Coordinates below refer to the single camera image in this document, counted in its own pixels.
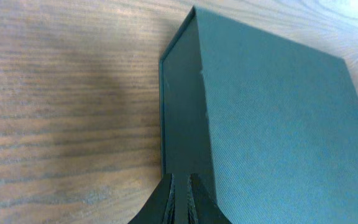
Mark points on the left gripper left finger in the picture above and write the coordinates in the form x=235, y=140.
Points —
x=160, y=206

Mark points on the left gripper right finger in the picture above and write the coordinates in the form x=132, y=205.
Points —
x=201, y=207

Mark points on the dark green box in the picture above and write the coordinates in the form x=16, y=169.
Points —
x=270, y=125

